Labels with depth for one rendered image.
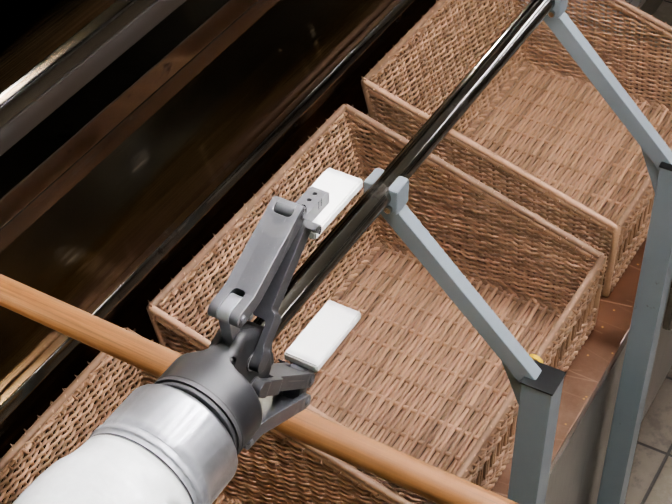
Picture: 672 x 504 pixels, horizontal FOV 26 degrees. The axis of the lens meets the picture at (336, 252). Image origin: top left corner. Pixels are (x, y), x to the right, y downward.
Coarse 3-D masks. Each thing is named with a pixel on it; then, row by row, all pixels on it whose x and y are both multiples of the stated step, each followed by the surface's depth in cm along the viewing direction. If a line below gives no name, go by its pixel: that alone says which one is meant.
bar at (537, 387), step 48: (576, 48) 203; (624, 96) 205; (432, 144) 175; (384, 192) 167; (336, 240) 161; (432, 240) 172; (288, 288) 155; (528, 384) 175; (624, 384) 236; (528, 432) 180; (624, 432) 242; (528, 480) 185; (624, 480) 250
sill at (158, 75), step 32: (192, 0) 196; (224, 0) 196; (256, 0) 203; (160, 32) 191; (192, 32) 191; (128, 64) 185; (160, 64) 186; (96, 96) 180; (128, 96) 182; (64, 128) 175; (96, 128) 178; (0, 160) 170; (32, 160) 170; (64, 160) 174; (0, 192) 166; (32, 192) 170; (0, 224) 167
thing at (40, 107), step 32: (0, 0) 158; (32, 0) 157; (64, 0) 156; (96, 0) 155; (160, 0) 154; (0, 32) 152; (32, 32) 151; (64, 32) 150; (128, 32) 150; (0, 64) 146; (32, 64) 146; (96, 64) 146; (64, 96) 143; (0, 128) 137; (32, 128) 140
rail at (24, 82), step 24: (120, 0) 150; (144, 0) 151; (96, 24) 146; (120, 24) 148; (72, 48) 143; (96, 48) 146; (48, 72) 140; (0, 96) 137; (24, 96) 138; (0, 120) 136
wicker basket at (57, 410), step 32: (96, 384) 192; (96, 416) 193; (32, 448) 183; (64, 448) 188; (256, 448) 197; (288, 448) 193; (0, 480) 179; (32, 480) 184; (256, 480) 202; (288, 480) 198; (320, 480) 194; (352, 480) 190
